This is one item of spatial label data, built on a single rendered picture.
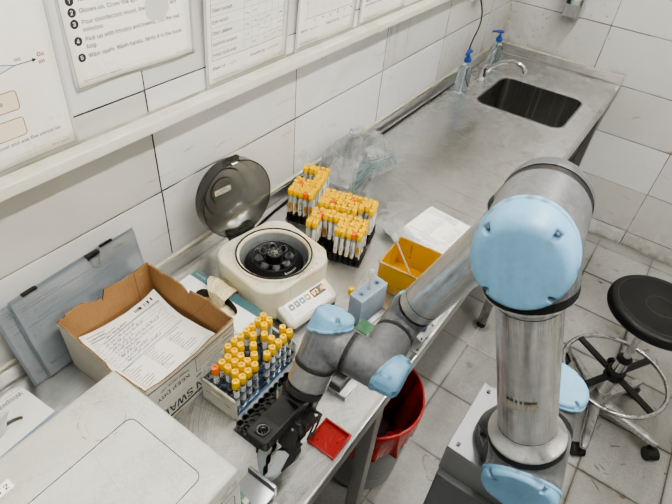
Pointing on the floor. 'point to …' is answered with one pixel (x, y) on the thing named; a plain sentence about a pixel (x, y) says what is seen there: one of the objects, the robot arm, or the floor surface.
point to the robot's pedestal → (452, 491)
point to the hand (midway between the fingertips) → (263, 477)
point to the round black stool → (631, 301)
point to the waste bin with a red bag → (399, 421)
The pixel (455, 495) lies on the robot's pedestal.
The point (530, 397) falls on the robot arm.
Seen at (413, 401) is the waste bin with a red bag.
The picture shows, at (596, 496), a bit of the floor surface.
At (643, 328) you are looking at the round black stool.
